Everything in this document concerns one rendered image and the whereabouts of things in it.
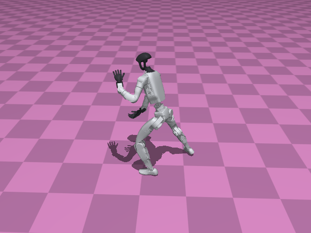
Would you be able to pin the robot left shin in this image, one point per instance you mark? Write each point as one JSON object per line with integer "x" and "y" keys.
{"x": 144, "y": 155}

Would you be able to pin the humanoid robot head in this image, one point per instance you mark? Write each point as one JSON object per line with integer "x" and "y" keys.
{"x": 143, "y": 57}

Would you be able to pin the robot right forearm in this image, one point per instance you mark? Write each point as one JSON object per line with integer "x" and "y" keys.
{"x": 145, "y": 103}

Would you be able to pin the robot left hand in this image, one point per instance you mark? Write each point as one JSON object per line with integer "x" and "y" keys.
{"x": 118, "y": 77}

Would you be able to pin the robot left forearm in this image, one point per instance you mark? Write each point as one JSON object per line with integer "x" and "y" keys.
{"x": 126, "y": 95}

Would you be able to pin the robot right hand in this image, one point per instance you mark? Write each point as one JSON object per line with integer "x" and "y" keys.
{"x": 136, "y": 113}

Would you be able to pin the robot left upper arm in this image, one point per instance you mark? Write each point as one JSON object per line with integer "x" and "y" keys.
{"x": 141, "y": 82}

